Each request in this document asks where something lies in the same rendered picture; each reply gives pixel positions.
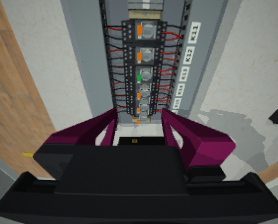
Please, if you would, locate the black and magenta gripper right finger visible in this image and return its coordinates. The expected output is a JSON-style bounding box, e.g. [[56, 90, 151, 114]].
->
[[161, 108, 236, 172]]

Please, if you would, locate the grey relay with orange button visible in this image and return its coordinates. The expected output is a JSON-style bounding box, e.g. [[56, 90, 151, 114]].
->
[[135, 20, 158, 40], [136, 114, 149, 126], [135, 100, 150, 114], [135, 84, 152, 101], [135, 46, 155, 65]]

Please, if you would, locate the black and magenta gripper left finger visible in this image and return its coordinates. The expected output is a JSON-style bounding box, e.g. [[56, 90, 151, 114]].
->
[[43, 108, 117, 145]]

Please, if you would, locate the black open tray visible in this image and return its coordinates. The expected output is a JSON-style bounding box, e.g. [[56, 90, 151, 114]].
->
[[117, 136, 166, 146]]

